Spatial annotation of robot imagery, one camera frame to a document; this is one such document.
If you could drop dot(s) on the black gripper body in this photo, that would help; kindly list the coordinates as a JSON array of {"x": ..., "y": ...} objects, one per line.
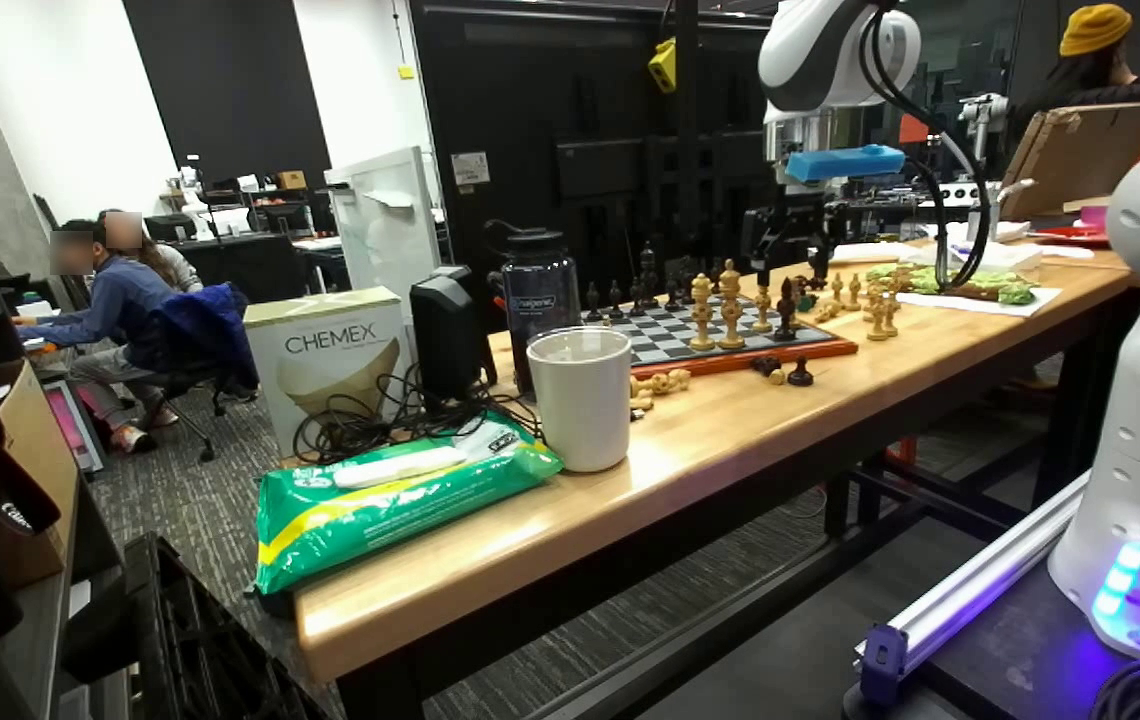
[{"x": 811, "y": 214}]

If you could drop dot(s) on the brown shelf unit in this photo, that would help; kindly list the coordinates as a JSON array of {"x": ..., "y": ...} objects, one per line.
[{"x": 8, "y": 505}]

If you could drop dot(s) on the dark water bottle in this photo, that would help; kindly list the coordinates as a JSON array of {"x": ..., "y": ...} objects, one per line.
[{"x": 537, "y": 315}]

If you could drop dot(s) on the dark wooden chess piece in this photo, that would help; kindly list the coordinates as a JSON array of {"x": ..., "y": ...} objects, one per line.
[
  {"x": 803, "y": 375},
  {"x": 769, "y": 366}
]

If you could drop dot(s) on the aluminium rail blue bracket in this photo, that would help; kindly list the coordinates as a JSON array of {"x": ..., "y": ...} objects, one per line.
[{"x": 968, "y": 595}]

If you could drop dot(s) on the black white chessboard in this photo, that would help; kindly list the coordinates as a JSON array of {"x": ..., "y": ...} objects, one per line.
[{"x": 674, "y": 340}]

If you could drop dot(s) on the white paper cup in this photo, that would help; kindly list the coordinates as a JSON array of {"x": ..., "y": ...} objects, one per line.
[{"x": 581, "y": 401}]

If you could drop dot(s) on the blue jacket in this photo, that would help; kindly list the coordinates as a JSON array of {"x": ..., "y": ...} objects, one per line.
[{"x": 207, "y": 335}]

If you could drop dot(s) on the person in blue sweater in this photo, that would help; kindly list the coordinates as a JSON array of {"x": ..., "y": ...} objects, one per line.
[{"x": 113, "y": 304}]

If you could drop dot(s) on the green brown patterned mat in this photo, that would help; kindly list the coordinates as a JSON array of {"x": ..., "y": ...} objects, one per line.
[{"x": 982, "y": 286}]

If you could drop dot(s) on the black coffee grinder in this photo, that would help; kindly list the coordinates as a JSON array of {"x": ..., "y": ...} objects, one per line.
[{"x": 447, "y": 340}]

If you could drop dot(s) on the person with yellow hat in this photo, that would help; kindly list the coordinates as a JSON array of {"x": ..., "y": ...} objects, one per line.
[{"x": 1095, "y": 41}]

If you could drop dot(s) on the yellow triangular flag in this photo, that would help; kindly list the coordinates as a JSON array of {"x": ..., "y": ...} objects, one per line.
[{"x": 661, "y": 62}]

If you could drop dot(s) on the brown cardboard sheet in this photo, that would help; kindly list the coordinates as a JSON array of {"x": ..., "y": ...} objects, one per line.
[{"x": 1075, "y": 161}]

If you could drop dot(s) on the light wooden chess piece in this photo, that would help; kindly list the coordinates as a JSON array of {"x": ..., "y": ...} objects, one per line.
[
  {"x": 762, "y": 304},
  {"x": 647, "y": 390},
  {"x": 731, "y": 304},
  {"x": 674, "y": 381},
  {"x": 700, "y": 319}
]

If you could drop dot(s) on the pink magazine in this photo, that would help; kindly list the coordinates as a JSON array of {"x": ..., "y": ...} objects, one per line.
[{"x": 74, "y": 424}]

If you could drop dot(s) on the white paper sign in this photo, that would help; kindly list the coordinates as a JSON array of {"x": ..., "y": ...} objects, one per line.
[{"x": 468, "y": 169}]

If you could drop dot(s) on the black table frame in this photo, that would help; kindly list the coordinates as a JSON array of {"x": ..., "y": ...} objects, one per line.
[{"x": 1070, "y": 401}]

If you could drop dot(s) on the white Chemex box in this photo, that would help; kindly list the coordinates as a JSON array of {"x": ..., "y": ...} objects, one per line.
[{"x": 330, "y": 366}]

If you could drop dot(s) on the red flat tray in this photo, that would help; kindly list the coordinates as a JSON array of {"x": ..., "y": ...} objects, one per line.
[{"x": 1078, "y": 228}]

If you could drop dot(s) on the long-haired person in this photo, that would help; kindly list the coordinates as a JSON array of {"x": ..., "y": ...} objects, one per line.
[{"x": 159, "y": 255}]

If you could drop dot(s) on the light wooden pawn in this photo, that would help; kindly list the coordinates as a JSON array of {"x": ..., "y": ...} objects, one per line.
[
  {"x": 839, "y": 289},
  {"x": 855, "y": 294},
  {"x": 878, "y": 309},
  {"x": 895, "y": 309}
]

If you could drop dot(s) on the black plastic crate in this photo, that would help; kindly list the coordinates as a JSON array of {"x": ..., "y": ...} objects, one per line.
[{"x": 192, "y": 642}]

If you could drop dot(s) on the small white robot arm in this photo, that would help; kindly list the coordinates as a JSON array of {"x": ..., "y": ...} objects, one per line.
[{"x": 984, "y": 124}]

